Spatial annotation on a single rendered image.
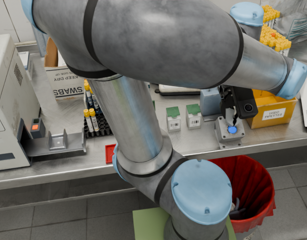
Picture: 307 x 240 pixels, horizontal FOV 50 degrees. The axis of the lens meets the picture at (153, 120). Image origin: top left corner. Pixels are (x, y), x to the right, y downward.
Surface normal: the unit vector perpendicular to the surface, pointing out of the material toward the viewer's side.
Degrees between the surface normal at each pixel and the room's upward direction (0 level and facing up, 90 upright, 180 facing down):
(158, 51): 79
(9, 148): 90
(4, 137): 90
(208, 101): 90
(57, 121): 0
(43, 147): 0
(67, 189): 0
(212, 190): 9
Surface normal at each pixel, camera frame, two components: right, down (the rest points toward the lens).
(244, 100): 0.00, -0.29
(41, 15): -0.67, 0.51
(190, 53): 0.36, 0.47
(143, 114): 0.72, 0.48
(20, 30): 0.13, 0.70
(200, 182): 0.07, -0.64
